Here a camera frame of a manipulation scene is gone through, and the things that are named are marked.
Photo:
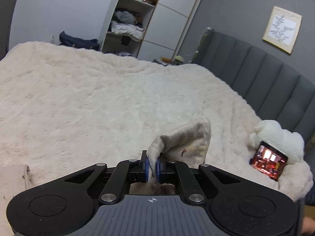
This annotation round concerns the framed wall picture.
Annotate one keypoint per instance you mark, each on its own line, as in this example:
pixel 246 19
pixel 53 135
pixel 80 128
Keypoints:
pixel 282 29

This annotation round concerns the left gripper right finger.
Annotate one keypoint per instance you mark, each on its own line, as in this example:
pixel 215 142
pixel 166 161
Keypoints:
pixel 180 175

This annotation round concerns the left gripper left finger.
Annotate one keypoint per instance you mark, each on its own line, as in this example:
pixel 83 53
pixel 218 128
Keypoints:
pixel 125 173

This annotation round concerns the dark blue bag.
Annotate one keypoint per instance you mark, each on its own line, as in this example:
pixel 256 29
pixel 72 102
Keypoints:
pixel 78 43

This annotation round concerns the beige dotted garment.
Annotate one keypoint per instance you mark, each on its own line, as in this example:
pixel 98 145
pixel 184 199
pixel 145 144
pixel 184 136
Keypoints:
pixel 14 180
pixel 188 143

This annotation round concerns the phone with lit screen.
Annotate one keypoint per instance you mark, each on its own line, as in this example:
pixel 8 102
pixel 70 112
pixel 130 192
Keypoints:
pixel 269 161

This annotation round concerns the grey padded headboard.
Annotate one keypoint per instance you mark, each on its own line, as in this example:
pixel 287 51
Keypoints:
pixel 272 88

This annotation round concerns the white wardrobe with shelves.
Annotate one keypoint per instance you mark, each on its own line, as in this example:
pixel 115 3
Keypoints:
pixel 165 23

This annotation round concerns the white plush toy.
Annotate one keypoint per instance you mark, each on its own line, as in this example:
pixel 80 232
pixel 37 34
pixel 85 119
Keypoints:
pixel 289 143

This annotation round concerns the cream fluffy bed blanket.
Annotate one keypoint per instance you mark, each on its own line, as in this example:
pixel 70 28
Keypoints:
pixel 63 109

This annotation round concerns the pile of clothes on shelf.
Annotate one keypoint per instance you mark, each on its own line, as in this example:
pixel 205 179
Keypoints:
pixel 127 23

